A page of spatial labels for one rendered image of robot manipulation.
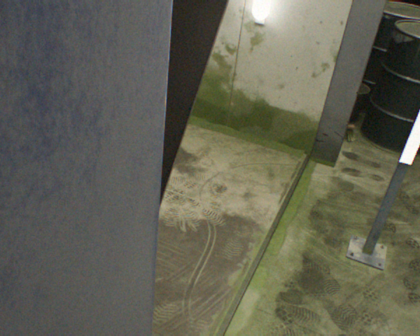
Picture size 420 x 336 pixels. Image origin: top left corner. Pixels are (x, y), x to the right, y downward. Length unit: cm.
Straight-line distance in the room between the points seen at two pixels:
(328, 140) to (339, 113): 22
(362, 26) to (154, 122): 277
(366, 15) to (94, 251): 279
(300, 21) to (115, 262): 283
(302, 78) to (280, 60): 19
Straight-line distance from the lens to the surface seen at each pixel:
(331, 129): 314
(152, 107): 16
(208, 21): 141
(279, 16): 300
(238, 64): 316
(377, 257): 260
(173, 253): 226
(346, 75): 300
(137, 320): 23
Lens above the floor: 161
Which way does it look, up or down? 34 degrees down
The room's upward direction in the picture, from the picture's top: 8 degrees clockwise
